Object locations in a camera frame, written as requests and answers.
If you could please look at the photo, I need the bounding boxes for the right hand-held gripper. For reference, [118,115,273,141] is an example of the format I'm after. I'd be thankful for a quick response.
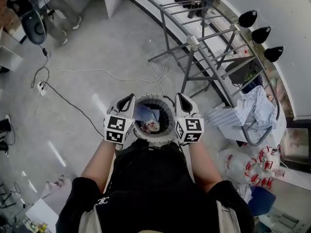
[174,93,204,143]

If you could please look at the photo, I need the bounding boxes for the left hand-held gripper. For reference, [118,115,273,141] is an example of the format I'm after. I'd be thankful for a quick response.
[104,93,136,145]

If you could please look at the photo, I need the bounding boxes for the light blue shirt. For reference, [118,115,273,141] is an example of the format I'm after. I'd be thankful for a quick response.
[134,105,161,133]

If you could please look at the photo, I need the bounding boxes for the grey metal drying rack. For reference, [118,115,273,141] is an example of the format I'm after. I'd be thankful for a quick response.
[137,0,280,147]

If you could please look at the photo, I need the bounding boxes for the white blue checked clothes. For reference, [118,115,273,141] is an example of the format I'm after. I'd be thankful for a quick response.
[203,85,278,133]

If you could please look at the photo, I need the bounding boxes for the person's right forearm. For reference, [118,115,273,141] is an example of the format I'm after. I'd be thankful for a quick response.
[188,141,223,193]

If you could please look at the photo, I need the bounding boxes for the person's left forearm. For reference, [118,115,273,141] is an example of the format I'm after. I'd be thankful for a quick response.
[81,139,117,194]

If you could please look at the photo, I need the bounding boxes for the white ribbed laundry basket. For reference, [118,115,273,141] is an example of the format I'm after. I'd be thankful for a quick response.
[132,94,177,143]

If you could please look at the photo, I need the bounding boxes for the black bag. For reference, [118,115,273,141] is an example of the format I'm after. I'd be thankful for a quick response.
[225,57,262,86]

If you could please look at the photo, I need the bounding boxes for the dark blue bag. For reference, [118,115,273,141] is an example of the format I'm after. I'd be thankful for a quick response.
[240,74,264,94]

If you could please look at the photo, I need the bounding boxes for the clear bag of red-clipped jars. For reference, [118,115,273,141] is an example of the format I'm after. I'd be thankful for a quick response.
[217,144,286,189]

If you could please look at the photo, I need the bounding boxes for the person's black shirt torso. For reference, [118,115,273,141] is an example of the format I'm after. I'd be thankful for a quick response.
[55,139,255,233]

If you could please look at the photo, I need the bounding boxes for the white power strip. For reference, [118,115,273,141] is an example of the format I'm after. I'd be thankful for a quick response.
[36,81,48,96]

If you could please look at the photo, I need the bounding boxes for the black device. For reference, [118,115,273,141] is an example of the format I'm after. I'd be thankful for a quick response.
[173,0,215,19]

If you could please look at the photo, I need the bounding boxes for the group of black hanging bags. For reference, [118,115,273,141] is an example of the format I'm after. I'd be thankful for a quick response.
[238,0,284,63]

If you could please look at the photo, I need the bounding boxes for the blue plastic seat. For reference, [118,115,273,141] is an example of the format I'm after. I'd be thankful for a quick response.
[247,185,276,217]

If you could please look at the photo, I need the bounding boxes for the small white desk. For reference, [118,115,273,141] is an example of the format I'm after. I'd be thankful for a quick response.
[0,29,24,73]

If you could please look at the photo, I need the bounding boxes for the white hook panel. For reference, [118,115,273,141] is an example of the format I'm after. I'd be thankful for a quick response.
[216,0,311,121]

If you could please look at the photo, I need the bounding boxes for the tall white cabinet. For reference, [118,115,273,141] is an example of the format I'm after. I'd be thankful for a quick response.
[25,175,73,233]

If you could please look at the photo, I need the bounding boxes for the white cable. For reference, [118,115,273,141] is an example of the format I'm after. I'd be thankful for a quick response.
[58,49,171,83]

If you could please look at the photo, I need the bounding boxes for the long black cable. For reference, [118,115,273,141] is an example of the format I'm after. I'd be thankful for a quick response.
[45,82,105,137]

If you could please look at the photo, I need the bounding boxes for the black cable with inline box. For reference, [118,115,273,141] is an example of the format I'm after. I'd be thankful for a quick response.
[31,44,51,89]

